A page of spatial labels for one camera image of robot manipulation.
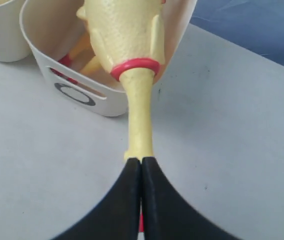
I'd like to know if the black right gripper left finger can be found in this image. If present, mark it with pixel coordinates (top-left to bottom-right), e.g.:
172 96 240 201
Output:
54 158 142 240

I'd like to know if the cream bin marked O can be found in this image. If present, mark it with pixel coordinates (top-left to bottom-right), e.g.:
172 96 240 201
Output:
19 0 196 117

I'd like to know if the cream bin marked X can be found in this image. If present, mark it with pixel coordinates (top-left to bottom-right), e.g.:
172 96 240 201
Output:
0 0 31 63

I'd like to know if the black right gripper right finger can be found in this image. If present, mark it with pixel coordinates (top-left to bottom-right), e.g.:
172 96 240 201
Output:
141 157 237 240

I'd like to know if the yellow rubber chicken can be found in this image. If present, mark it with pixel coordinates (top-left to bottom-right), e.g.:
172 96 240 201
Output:
58 32 101 77
77 0 165 163

